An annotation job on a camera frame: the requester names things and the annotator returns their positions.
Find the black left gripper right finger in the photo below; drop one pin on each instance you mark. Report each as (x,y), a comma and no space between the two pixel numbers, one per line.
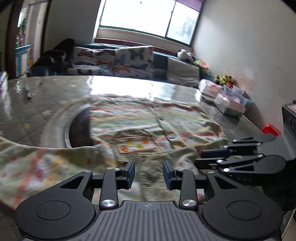
(184,181)

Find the red plastic stool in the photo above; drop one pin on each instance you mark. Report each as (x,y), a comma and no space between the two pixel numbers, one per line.
(271,129)

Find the butterfly print cushion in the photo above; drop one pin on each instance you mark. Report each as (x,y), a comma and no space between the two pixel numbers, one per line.
(132,62)

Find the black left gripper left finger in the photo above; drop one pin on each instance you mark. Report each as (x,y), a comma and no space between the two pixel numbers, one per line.
(114,180)

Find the tissue pack on table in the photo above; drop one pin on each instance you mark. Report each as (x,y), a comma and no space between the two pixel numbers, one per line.
(229,105)

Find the clear plastic storage box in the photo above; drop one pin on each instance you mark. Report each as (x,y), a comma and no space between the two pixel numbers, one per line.
(247,103)

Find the floral patterned baby shirt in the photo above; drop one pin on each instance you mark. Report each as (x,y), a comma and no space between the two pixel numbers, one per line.
(122,128)

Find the grey plain cushion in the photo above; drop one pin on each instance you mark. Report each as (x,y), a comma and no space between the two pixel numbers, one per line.
(182,73)

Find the white plush toy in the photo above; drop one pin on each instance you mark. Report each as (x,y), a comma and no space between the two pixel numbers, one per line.
(186,56)

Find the black clothes pile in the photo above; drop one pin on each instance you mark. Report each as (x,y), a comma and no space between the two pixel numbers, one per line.
(55,61)

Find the small plush toys pile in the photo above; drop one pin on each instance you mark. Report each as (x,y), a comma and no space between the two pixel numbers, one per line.
(225,79)

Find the window with green frame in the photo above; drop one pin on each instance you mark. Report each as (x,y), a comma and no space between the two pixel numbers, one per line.
(171,20)

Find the quilted star table cover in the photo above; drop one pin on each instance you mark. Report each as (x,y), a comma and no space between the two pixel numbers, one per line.
(58,115)

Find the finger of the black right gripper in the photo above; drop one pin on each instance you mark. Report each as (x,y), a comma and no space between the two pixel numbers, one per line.
(242,147)
(259,164)

